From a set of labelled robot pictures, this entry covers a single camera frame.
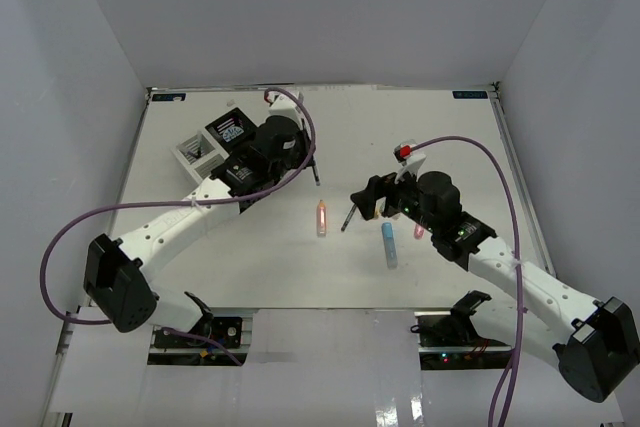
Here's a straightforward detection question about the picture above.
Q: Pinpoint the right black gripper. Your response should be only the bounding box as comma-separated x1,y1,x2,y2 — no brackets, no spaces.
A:
351,163,439,234

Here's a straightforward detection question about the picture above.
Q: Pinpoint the black gel pen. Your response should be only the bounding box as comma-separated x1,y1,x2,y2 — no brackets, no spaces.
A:
340,204,357,232
312,160,321,187

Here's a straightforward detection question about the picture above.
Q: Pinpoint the large light blue highlighter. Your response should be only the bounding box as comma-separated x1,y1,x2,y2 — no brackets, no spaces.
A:
381,222,398,270

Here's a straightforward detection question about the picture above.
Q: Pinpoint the pink orange-tip highlighter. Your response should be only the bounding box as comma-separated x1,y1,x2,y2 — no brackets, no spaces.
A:
316,199,327,237

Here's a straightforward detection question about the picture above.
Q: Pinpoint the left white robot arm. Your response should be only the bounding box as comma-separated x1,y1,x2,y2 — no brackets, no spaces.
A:
84,115,310,346

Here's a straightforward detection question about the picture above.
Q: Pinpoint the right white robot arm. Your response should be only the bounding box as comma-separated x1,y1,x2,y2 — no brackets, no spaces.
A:
350,171,639,403

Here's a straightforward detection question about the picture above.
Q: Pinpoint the black mesh pen holder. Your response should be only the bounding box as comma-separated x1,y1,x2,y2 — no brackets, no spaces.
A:
205,107,258,153

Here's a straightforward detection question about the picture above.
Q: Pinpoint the white slotted pen holder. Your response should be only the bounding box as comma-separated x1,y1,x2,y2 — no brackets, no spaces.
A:
171,130,225,185

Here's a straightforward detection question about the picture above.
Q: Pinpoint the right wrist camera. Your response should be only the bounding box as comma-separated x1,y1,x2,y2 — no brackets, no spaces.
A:
394,139,426,184

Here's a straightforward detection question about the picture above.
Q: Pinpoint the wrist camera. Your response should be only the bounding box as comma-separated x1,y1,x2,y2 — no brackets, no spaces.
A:
394,139,426,184
264,91,303,124

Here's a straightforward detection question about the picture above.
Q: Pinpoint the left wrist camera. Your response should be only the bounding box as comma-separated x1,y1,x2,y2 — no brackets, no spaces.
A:
264,91,303,124

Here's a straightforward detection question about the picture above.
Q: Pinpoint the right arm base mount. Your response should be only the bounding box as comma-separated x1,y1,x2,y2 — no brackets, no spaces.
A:
410,314,512,371

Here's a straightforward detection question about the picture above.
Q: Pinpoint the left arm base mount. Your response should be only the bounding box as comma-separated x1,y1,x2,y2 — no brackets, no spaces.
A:
148,316,250,367

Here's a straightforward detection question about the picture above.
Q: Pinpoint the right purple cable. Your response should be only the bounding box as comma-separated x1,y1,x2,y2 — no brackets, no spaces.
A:
412,135,531,427

